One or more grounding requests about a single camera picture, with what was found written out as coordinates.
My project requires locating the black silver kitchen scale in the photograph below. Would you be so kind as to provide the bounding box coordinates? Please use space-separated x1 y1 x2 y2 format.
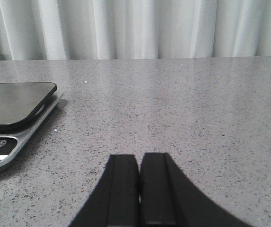
0 82 63 172

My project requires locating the white pleated curtain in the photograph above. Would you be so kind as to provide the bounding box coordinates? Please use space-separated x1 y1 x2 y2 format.
0 0 271 60

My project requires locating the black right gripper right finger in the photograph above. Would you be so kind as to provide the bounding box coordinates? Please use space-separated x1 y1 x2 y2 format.
140 153 248 227

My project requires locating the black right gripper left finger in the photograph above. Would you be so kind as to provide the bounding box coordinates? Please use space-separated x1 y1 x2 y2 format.
70 155 139 227

